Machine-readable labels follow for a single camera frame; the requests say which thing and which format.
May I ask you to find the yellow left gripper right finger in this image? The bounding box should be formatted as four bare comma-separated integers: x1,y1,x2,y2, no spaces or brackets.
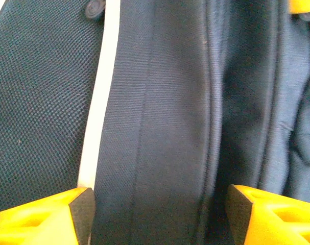
225,184,310,245

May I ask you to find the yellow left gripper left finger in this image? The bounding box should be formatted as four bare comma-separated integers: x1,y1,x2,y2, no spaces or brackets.
0,187,96,245

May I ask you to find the navy blue backpack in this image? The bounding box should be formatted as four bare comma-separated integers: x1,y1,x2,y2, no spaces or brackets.
0,0,310,245

